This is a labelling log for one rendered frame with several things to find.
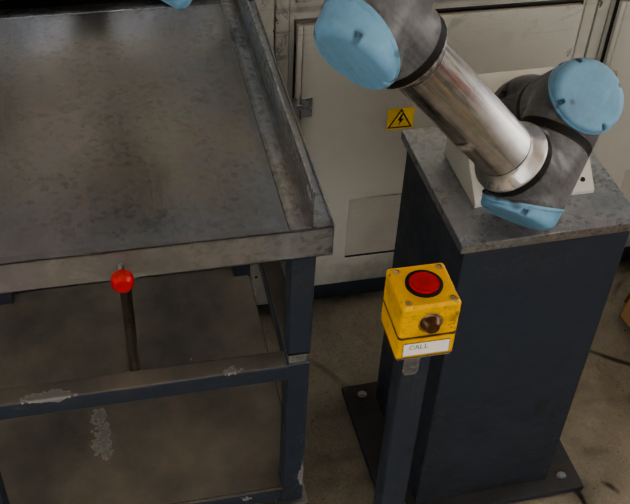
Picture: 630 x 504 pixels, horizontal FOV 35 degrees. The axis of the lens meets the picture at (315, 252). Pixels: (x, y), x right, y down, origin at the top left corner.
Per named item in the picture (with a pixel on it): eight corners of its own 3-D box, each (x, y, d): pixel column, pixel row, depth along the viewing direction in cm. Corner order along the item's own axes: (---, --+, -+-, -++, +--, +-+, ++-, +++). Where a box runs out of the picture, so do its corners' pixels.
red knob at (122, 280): (135, 294, 139) (133, 277, 137) (112, 297, 138) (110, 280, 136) (133, 272, 142) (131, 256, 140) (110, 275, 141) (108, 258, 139)
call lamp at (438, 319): (444, 337, 128) (448, 319, 126) (419, 340, 128) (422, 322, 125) (441, 329, 129) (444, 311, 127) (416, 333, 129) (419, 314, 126)
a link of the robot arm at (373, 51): (606, 161, 149) (411, -72, 112) (564, 249, 147) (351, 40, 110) (541, 149, 158) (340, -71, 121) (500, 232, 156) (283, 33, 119)
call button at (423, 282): (442, 298, 128) (443, 289, 127) (412, 302, 128) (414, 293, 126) (433, 277, 131) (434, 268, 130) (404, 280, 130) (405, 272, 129)
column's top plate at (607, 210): (561, 120, 188) (563, 111, 186) (641, 229, 165) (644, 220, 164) (400, 138, 181) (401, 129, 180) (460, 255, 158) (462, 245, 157)
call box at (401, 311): (452, 354, 133) (463, 301, 126) (395, 363, 132) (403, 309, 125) (434, 312, 139) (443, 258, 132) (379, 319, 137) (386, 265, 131)
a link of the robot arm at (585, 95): (601, 96, 158) (646, 77, 145) (565, 169, 157) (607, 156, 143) (538, 58, 157) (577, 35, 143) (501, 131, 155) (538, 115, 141)
